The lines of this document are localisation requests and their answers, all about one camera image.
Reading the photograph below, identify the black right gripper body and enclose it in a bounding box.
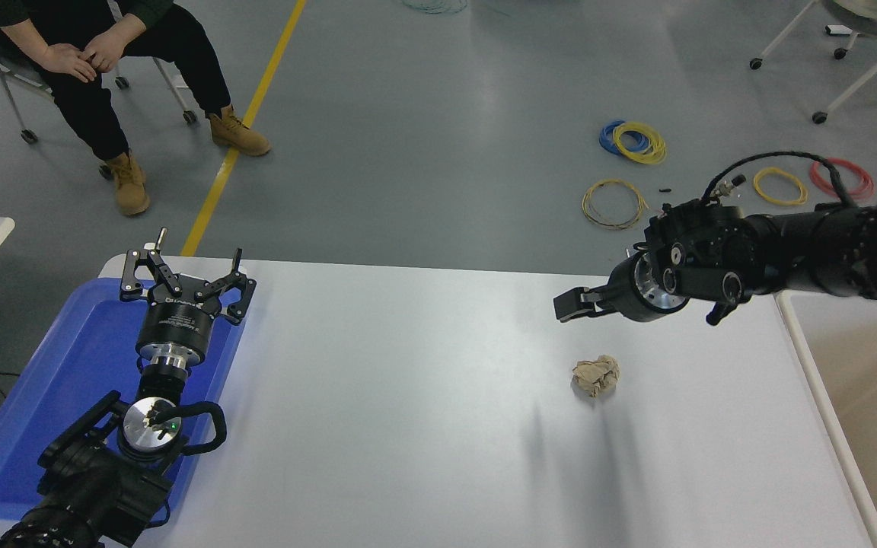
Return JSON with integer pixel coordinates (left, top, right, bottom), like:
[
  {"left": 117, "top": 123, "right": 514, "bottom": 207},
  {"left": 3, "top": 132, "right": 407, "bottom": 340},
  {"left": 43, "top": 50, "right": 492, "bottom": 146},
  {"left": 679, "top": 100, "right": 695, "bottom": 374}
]
[{"left": 604, "top": 255, "right": 652, "bottom": 324}]

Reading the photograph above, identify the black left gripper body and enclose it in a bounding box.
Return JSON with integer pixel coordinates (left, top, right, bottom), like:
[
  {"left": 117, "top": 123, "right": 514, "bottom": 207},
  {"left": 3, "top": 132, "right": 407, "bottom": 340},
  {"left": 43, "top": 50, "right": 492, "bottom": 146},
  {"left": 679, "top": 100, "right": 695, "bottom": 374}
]
[{"left": 136, "top": 283, "right": 220, "bottom": 355}]

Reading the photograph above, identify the tan paper ball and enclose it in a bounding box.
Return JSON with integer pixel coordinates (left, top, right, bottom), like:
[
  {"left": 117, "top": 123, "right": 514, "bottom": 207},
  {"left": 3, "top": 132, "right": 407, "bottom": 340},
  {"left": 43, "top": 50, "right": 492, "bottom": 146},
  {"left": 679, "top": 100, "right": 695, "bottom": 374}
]
[{"left": 571, "top": 354, "right": 620, "bottom": 398}]

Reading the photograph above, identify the person's left hand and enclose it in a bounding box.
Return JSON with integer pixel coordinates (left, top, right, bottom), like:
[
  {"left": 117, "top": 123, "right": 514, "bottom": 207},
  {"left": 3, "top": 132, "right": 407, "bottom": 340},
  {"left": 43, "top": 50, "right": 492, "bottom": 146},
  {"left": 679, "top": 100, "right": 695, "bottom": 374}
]
[{"left": 82, "top": 27, "right": 132, "bottom": 74}]

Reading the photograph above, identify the person's right hand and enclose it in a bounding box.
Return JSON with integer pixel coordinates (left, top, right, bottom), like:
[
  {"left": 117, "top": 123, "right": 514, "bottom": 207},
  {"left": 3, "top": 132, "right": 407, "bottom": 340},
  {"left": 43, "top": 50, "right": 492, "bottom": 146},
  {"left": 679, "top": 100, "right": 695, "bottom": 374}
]
[{"left": 39, "top": 42, "right": 99, "bottom": 84}]

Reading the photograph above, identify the blue plastic tray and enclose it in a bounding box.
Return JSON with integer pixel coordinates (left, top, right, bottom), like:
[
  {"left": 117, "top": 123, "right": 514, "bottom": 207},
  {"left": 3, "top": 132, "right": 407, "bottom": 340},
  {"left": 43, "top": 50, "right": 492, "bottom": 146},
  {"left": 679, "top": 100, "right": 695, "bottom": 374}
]
[{"left": 0, "top": 278, "right": 249, "bottom": 522}]

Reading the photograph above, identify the grey metal wheeled chair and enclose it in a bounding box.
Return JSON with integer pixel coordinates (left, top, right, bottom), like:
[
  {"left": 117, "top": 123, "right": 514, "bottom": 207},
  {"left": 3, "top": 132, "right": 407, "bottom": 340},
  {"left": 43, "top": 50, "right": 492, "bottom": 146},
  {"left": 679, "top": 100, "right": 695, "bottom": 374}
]
[{"left": 0, "top": 8, "right": 199, "bottom": 145}]

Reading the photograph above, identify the person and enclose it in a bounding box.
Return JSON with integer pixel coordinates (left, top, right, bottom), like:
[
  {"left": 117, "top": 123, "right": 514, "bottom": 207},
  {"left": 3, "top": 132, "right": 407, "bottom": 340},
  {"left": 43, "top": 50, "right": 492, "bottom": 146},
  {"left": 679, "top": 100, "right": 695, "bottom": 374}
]
[{"left": 0, "top": 0, "right": 272, "bottom": 218}]

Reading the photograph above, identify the white wheeled chair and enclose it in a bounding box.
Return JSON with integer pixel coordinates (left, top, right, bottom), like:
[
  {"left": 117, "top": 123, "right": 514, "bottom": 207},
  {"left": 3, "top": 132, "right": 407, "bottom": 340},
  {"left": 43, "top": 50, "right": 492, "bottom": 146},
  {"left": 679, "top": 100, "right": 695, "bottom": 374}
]
[{"left": 749, "top": 0, "right": 877, "bottom": 125}]

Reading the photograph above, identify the yellow and dark wire coil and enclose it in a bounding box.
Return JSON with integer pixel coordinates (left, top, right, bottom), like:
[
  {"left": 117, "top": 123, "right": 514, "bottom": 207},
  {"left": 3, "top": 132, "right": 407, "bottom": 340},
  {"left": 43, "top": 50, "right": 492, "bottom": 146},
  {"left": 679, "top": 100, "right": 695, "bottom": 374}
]
[{"left": 582, "top": 179, "right": 649, "bottom": 231}]

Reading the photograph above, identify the thick yellow wire coil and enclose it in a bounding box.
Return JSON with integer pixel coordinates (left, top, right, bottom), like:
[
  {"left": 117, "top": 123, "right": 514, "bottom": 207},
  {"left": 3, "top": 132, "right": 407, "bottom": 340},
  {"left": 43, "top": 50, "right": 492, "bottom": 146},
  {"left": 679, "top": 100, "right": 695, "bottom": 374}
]
[{"left": 612, "top": 122, "right": 668, "bottom": 166}]

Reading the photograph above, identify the blue wire coil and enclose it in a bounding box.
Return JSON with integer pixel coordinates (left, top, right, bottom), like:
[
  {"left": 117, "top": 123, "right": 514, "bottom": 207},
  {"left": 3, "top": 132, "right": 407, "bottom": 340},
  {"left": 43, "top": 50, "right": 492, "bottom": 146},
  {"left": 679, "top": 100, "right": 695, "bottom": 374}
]
[{"left": 599, "top": 119, "right": 649, "bottom": 158}]

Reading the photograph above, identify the small yellow wire coil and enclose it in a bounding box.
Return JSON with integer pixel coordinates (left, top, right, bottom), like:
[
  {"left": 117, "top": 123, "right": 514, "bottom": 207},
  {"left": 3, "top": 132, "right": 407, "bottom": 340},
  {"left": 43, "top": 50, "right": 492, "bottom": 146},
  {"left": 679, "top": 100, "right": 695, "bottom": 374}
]
[{"left": 753, "top": 167, "right": 809, "bottom": 208}]

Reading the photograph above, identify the red wire coil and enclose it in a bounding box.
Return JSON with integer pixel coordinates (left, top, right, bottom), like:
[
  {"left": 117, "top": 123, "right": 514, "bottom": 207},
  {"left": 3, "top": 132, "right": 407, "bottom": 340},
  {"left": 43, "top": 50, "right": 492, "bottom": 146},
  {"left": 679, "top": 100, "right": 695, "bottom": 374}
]
[{"left": 810, "top": 158, "right": 875, "bottom": 203}]

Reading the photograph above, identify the teal cable coil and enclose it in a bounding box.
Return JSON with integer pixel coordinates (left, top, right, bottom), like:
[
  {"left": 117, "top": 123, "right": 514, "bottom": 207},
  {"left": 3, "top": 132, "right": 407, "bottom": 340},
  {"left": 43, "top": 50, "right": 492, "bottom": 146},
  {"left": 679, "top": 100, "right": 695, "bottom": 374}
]
[{"left": 400, "top": 0, "right": 470, "bottom": 14}]

